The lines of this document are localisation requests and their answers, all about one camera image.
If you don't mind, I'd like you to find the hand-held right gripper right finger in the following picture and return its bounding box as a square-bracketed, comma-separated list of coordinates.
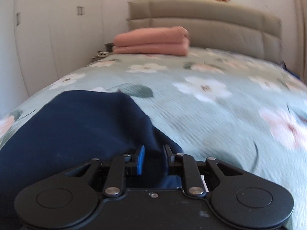
[163, 144, 241, 196]

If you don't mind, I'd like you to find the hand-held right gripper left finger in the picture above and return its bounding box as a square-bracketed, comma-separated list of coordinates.
[64, 145, 146, 196]

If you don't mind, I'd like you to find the navy blue garment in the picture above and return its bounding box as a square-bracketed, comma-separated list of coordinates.
[0, 90, 185, 230]

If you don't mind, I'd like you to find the bed with floral green sheet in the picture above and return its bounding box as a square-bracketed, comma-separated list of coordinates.
[0, 46, 307, 230]

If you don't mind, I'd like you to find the grey nightstand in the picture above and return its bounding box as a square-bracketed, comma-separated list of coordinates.
[92, 50, 114, 64]

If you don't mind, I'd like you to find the folded pink quilt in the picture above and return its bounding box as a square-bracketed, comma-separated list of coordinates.
[112, 26, 191, 56]

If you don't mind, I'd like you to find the beige padded headboard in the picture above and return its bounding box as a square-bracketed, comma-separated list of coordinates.
[127, 0, 282, 65]

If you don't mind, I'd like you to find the white built-in wardrobe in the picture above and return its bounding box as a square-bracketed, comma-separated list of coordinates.
[0, 0, 106, 119]

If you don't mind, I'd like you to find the blue box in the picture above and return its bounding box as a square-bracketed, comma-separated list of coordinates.
[280, 61, 302, 80]

